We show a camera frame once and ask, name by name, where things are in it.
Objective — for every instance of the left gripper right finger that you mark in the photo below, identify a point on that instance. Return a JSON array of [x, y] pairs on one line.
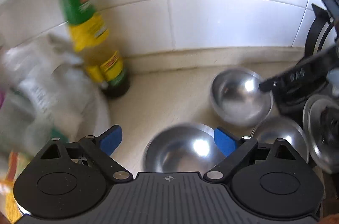
[[237, 152]]

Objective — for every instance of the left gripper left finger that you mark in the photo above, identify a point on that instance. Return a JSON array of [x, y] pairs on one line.
[[98, 150]]

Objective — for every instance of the small steel bowl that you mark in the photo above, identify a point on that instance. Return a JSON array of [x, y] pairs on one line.
[[282, 127]]

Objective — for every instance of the large steel bowl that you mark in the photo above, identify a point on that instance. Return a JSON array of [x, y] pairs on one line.
[[186, 147]]

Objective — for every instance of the medium steel bowl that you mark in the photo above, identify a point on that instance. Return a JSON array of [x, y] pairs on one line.
[[236, 99]]

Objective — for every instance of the white round tray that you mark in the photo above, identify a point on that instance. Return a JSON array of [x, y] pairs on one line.
[[103, 120]]

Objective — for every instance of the clear plastic bag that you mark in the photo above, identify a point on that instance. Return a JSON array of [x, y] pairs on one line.
[[46, 94]]

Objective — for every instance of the yellow label oil bottle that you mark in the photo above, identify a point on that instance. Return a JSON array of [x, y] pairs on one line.
[[91, 41]]

